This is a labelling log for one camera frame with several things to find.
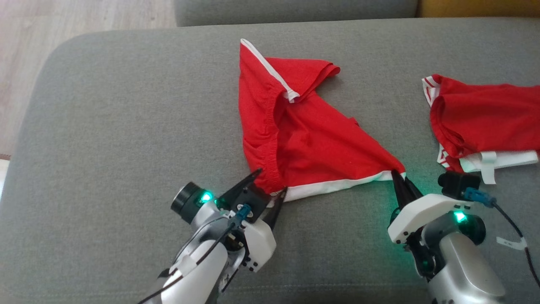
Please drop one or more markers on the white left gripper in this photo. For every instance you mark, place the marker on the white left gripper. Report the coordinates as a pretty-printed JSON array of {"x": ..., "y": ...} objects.
[{"x": 259, "y": 245}]

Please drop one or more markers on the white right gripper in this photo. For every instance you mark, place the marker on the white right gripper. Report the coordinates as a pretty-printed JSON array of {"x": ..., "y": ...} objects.
[{"x": 422, "y": 211}]

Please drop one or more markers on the red shorts with white stripe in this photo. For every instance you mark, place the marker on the red shorts with white stripe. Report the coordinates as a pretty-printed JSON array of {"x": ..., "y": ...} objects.
[{"x": 316, "y": 143}]

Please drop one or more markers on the red jersey with number print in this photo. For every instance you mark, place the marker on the red jersey with number print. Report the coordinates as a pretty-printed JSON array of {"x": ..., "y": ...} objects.
[{"x": 485, "y": 114}]

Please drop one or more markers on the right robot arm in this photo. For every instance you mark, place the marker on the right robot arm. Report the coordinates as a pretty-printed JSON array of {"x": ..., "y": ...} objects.
[{"x": 460, "y": 270}]

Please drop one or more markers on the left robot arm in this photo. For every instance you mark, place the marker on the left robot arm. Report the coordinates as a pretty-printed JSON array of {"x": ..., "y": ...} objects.
[{"x": 198, "y": 270}]

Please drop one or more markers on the large grey sofa seat cushion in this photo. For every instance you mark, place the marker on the large grey sofa seat cushion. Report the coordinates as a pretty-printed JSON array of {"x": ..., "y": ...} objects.
[{"x": 126, "y": 147}]

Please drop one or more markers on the large yellow sofa backrest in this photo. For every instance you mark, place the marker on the large yellow sofa backrest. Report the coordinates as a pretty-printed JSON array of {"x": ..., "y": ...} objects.
[{"x": 481, "y": 6}]

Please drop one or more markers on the white laundry basket brown rim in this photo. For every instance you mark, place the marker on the white laundry basket brown rim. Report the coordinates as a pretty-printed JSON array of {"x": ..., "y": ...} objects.
[{"x": 1, "y": 177}]

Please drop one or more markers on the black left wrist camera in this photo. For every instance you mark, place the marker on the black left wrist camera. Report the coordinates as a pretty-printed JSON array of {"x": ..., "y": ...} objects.
[{"x": 253, "y": 198}]

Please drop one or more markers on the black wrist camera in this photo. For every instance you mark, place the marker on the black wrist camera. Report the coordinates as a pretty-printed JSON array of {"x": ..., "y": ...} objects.
[
  {"x": 457, "y": 183},
  {"x": 253, "y": 198}
]

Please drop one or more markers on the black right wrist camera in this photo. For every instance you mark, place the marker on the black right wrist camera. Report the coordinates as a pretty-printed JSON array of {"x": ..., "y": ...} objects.
[{"x": 457, "y": 183}]

